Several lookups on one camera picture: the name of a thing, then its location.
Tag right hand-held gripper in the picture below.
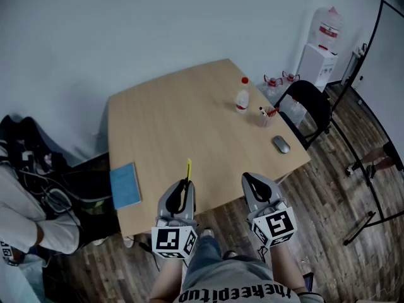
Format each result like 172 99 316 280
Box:
241 172 299 249

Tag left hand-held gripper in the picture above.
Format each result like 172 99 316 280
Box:
151 179 199 260

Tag person's left forearm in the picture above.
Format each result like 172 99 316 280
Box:
149 257 184 303

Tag person's right forearm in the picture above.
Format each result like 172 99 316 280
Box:
267 238 307 292

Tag white table leg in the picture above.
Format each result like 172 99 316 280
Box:
275 172 293 186

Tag blue notebook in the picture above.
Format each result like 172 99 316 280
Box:
109 162 143 211

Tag grey computer mouse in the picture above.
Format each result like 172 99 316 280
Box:
271 134 292 155

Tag person's blue denim shorts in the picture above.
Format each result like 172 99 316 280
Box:
182 234 274 292

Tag pink pen cup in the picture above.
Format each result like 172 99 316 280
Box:
256 106 275 129

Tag dark flat device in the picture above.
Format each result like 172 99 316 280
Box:
302 272 315 292

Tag clear red-capped water bottle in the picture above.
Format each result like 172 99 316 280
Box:
235 76 251 114

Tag person's grey printed shirt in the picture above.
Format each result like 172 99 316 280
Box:
171 272 326 303

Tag black folding chair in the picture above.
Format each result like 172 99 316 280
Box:
273 80 333 152

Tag white water dispenser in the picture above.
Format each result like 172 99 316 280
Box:
295 42 339 92

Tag grey metal rack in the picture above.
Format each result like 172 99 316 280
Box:
340 44 369 87

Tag black-framed rolling whiteboard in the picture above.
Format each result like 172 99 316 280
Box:
330 0 404 246

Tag large dispenser water jug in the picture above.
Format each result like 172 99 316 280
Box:
310 6 345 49

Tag clear jug with red handle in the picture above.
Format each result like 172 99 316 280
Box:
256 74 284 104
283 97 307 128
280 70 301 85

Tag tangle of grey cables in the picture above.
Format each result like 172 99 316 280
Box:
17 150 83 222

